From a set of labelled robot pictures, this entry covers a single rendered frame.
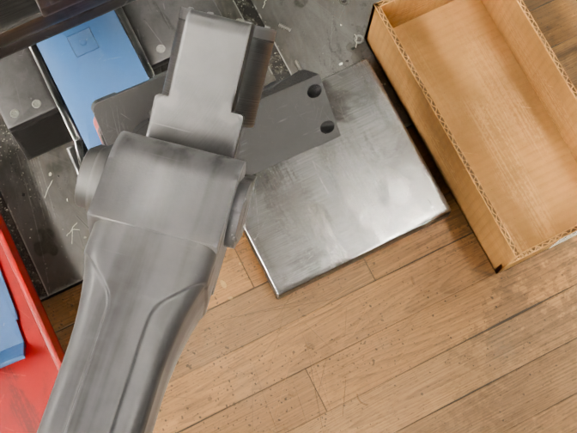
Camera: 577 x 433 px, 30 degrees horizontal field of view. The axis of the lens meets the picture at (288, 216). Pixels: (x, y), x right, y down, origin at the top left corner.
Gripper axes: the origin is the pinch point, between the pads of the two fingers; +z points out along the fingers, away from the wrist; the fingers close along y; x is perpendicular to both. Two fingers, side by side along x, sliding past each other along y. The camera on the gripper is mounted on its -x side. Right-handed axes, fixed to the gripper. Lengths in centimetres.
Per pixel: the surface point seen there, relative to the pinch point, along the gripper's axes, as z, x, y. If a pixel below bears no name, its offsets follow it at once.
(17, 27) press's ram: -3.0, 5.4, 10.9
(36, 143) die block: 14.9, 7.8, 0.0
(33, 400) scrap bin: 7.0, 16.5, -18.4
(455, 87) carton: 11.3, -28.7, -9.3
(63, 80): 10.7, 3.6, 4.7
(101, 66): 10.6, 0.3, 4.6
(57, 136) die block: 15.2, 5.9, -0.1
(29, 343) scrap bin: 9.3, 15.0, -14.4
